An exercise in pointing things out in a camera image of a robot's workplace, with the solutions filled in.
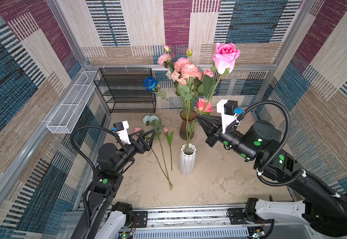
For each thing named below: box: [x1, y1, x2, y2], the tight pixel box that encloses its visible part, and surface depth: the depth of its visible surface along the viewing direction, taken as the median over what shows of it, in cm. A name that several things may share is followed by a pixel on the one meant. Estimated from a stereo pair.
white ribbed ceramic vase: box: [179, 143, 197, 176], surface depth 75 cm
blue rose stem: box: [143, 76, 181, 113], surface depth 76 cm
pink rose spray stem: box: [203, 68, 214, 78], surface depth 78 cm
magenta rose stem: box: [200, 42, 241, 113], surface depth 31 cm
